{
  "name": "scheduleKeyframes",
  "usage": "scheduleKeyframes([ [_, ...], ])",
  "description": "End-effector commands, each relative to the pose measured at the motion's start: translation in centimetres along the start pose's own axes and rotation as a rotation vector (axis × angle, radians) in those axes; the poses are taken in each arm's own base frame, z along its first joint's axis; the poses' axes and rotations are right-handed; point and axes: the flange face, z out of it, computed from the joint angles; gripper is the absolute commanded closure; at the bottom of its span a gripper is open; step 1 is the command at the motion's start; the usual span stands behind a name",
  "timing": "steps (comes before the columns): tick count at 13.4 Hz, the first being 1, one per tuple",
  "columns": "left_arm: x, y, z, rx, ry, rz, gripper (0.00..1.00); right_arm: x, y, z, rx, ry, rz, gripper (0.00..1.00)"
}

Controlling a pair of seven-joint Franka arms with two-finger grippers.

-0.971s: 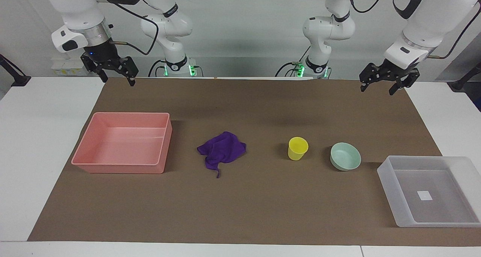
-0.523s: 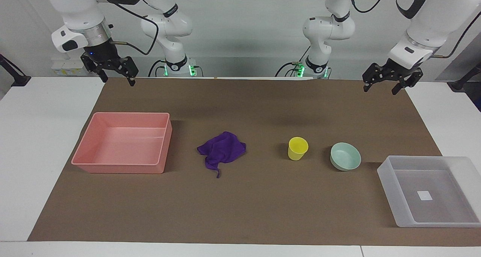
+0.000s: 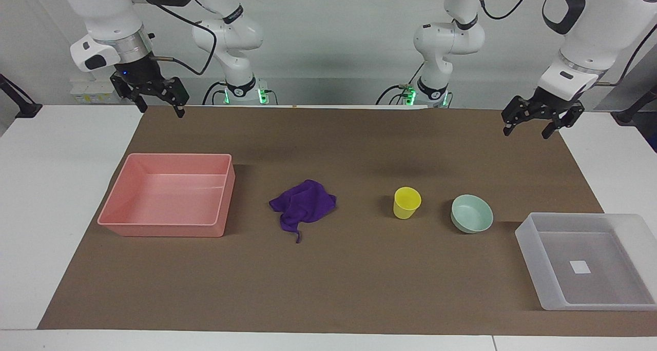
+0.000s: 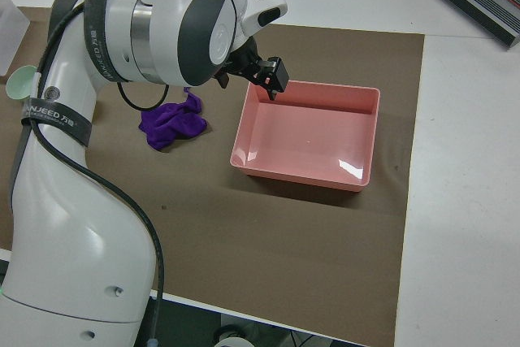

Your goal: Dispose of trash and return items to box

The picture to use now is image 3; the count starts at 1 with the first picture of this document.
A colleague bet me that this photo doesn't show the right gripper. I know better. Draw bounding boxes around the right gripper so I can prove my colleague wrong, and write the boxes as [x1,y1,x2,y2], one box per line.
[110,54,189,119]

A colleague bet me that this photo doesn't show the pink plastic bin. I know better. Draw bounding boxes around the pink plastic bin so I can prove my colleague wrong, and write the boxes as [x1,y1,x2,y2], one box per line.
[97,153,236,238]

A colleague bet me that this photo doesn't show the black stand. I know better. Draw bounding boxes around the black stand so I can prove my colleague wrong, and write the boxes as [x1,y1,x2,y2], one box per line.
[610,83,657,126]
[0,73,43,119]

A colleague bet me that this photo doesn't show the purple cloth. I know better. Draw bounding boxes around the purple cloth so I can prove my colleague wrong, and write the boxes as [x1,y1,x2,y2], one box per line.
[268,179,337,244]

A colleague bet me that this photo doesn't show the pale green bowl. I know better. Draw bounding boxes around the pale green bowl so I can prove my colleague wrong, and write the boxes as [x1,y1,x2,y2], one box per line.
[450,194,494,235]

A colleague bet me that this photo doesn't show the translucent plastic bin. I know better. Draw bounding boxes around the translucent plastic bin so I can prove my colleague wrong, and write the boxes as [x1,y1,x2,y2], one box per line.
[514,212,657,311]

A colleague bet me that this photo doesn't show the black cable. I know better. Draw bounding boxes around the black cable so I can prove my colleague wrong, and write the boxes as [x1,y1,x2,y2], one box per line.
[148,0,219,77]
[594,24,657,88]
[375,62,427,106]
[202,81,228,106]
[475,0,539,21]

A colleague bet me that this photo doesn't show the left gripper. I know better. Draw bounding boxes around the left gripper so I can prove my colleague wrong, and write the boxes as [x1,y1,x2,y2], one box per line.
[501,86,585,140]

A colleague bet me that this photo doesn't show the yellow plastic cup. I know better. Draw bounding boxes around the yellow plastic cup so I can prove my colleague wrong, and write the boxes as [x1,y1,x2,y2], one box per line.
[393,186,422,220]

